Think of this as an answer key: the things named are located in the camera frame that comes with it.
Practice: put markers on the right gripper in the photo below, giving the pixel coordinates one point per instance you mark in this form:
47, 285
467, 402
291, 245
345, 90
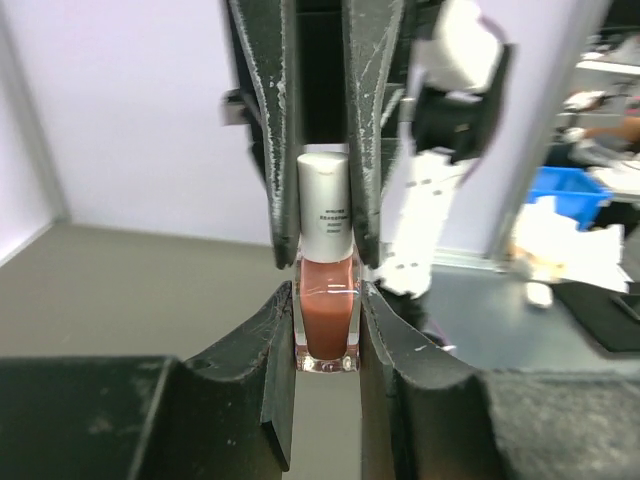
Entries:
263, 35

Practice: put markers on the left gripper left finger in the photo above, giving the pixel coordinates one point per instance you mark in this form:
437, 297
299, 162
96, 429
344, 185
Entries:
226, 413

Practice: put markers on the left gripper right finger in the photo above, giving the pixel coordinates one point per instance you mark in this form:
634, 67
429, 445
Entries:
429, 415

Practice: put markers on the pink nail polish bottle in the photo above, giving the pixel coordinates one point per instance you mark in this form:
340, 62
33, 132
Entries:
327, 309

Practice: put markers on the white nail polish cap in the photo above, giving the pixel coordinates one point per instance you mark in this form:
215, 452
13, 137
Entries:
325, 207

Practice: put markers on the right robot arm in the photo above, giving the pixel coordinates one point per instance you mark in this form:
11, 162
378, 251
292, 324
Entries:
412, 89

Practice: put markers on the blue plastic bin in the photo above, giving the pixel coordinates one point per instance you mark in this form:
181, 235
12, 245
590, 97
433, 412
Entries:
578, 195

